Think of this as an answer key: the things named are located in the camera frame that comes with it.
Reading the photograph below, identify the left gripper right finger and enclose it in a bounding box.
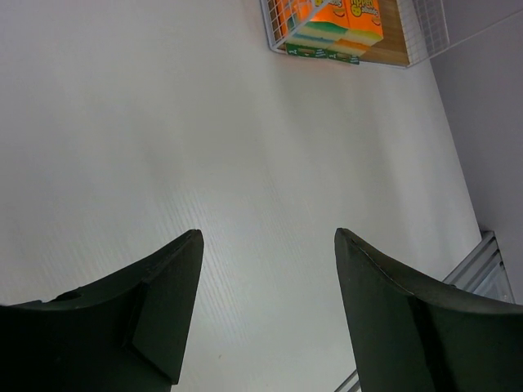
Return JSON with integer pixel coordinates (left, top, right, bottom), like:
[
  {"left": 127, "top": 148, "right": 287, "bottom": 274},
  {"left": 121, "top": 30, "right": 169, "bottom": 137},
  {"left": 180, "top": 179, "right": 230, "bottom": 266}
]
[{"left": 333, "top": 227, "right": 523, "bottom": 392}]

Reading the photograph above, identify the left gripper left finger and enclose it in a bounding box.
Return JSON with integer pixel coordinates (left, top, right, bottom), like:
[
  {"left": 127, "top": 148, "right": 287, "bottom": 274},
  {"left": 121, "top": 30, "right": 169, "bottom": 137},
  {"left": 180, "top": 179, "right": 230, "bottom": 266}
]
[{"left": 1, "top": 229, "right": 203, "bottom": 391}]

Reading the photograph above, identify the green sponge orange pack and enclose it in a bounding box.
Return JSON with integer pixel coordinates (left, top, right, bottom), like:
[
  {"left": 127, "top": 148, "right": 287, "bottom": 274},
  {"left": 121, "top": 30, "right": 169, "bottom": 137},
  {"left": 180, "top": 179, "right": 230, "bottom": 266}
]
[{"left": 284, "top": 1, "right": 349, "bottom": 57}]

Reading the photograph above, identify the Sponge Daddy yellow sponge box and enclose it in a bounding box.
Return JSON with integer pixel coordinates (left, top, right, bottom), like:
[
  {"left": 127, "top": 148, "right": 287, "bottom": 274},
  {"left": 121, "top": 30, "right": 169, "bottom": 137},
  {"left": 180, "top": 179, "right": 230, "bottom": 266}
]
[{"left": 328, "top": 0, "right": 383, "bottom": 58}]

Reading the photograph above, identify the bottom wooden shelf board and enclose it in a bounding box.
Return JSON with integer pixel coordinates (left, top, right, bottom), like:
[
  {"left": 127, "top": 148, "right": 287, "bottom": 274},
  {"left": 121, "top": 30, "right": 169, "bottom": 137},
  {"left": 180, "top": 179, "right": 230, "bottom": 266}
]
[{"left": 360, "top": 0, "right": 409, "bottom": 67}]

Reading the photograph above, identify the white wire shelf frame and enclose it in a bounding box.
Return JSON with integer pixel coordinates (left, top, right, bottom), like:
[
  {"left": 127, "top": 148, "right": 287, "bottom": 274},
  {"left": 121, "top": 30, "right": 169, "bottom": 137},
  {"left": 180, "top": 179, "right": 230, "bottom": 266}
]
[{"left": 261, "top": 0, "right": 450, "bottom": 68}]

